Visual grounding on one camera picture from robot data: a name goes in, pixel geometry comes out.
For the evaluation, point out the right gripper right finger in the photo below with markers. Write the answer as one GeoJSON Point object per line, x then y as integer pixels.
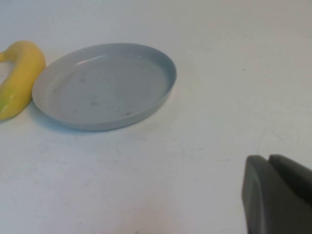
{"type": "Point", "coordinates": [295, 178]}

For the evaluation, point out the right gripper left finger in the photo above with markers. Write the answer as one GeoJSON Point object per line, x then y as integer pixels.
{"type": "Point", "coordinates": [265, 200]}

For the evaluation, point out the grey-blue round plate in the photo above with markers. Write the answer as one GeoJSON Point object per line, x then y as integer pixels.
{"type": "Point", "coordinates": [104, 87]}

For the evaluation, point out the short curved yellow banana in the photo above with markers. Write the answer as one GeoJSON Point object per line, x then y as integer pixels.
{"type": "Point", "coordinates": [22, 73]}

